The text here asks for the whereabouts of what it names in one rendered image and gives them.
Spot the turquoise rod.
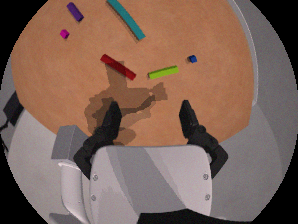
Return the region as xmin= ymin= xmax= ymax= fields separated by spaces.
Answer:
xmin=107 ymin=0 xmax=146 ymax=40

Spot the small magenta block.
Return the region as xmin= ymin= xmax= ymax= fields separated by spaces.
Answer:
xmin=60 ymin=29 xmax=69 ymax=39

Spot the purple rod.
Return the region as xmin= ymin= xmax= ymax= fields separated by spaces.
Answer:
xmin=66 ymin=2 xmax=84 ymax=21

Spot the lime green rod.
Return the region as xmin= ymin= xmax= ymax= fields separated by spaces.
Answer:
xmin=149 ymin=65 xmax=179 ymax=79

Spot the dark red rod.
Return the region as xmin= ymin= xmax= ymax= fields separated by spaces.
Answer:
xmin=100 ymin=54 xmax=136 ymax=81

